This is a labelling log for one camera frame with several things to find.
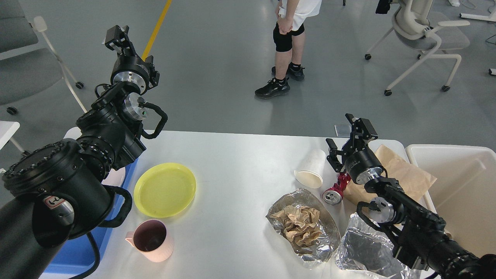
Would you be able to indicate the white paper cup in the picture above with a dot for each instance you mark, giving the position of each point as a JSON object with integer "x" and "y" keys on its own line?
{"x": 311, "y": 170}

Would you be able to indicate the brown paper bag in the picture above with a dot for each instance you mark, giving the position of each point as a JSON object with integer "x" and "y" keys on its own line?
{"x": 415, "y": 181}

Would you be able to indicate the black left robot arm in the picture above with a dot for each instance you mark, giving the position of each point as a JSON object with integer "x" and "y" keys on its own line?
{"x": 58, "y": 189}

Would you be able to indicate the crumpled aluminium foil sheet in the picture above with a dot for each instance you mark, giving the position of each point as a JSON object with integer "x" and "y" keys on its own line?
{"x": 369, "y": 252}

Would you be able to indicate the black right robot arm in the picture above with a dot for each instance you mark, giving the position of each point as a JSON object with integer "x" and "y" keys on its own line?
{"x": 417, "y": 234}

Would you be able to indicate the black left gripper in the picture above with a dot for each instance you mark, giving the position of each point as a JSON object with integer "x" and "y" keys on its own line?
{"x": 137, "y": 75}

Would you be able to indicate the crushed red soda can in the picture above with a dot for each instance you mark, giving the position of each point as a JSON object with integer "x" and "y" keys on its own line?
{"x": 335, "y": 194}

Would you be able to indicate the grey office chair left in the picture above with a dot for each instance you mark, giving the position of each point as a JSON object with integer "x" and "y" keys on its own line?
{"x": 32, "y": 72}

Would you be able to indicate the pink ribbed mug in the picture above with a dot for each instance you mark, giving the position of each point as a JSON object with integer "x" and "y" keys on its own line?
{"x": 153, "y": 240}

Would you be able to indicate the yellow plastic plate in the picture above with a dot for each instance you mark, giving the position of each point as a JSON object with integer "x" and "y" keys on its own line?
{"x": 165, "y": 190}

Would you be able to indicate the white side table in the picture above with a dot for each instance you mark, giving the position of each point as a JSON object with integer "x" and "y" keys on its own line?
{"x": 7, "y": 131}

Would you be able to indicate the person in white shirt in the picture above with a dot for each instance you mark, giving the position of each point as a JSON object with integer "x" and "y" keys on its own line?
{"x": 289, "y": 39}

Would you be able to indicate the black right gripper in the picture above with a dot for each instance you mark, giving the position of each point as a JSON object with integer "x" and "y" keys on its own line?
{"x": 358, "y": 160}

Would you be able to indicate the beige plastic bin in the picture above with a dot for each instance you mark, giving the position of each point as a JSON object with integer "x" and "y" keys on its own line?
{"x": 464, "y": 193}

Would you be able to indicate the foil tray with paper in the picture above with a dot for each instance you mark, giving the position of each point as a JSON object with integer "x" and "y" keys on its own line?
{"x": 330, "y": 238}

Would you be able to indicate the blue plastic tray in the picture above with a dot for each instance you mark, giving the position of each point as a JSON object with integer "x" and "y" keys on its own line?
{"x": 76, "y": 255}

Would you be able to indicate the white office chair right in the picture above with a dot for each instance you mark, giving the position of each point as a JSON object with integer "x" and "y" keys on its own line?
{"x": 430, "y": 33}

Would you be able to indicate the crumpled brown paper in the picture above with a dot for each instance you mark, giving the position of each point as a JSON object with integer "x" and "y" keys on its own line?
{"x": 299, "y": 224}

